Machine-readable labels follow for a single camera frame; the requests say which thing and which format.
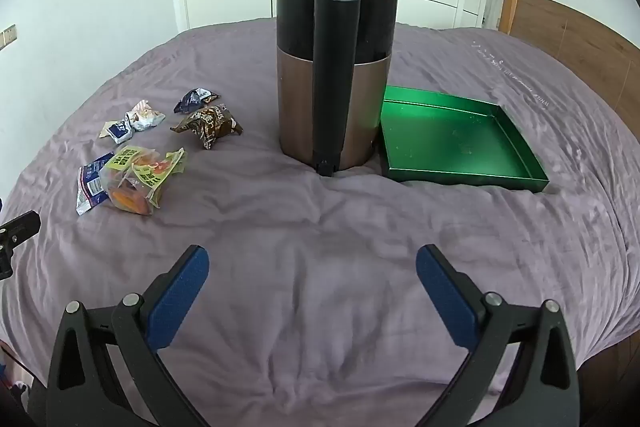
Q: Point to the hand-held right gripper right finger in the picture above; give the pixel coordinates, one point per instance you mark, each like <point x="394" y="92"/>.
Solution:
<point x="445" y="297"/>

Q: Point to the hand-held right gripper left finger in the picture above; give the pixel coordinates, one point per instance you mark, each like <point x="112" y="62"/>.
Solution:
<point x="180" y="297"/>

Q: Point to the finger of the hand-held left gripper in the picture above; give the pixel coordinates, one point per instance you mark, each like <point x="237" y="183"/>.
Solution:
<point x="17" y="229"/>

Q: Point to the green metal tray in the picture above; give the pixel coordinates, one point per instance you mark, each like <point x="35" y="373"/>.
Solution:
<point x="450" y="142"/>

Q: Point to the black and gold snack packet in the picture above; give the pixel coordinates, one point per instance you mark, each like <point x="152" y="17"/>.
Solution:
<point x="210" y="127"/>

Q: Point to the large blue white snack packet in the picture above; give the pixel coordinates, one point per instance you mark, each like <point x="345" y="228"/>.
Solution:
<point x="90" y="187"/>

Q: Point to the clear bag with yellow labels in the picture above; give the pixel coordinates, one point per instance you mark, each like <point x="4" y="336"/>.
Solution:
<point x="135" y="172"/>

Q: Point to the small blue white snack packet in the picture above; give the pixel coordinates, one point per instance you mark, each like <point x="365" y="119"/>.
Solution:
<point x="117" y="133"/>

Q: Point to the purple bed sheet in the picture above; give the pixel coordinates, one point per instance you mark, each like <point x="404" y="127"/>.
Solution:
<point x="320" y="232"/>

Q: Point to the white crumpled snack packet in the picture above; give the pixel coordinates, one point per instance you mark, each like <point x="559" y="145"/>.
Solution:
<point x="145" y="117"/>

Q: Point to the dark blue crumpled snack wrapper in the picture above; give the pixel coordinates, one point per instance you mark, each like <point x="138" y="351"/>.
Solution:
<point x="192" y="101"/>

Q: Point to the black and copper electric kettle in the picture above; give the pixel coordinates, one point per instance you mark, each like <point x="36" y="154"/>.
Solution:
<point x="300" y="107"/>

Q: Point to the wooden headboard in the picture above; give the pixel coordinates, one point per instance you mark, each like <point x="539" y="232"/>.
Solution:
<point x="570" y="37"/>

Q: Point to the wall switch plate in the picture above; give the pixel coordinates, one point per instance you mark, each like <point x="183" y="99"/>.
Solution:
<point x="7" y="36"/>

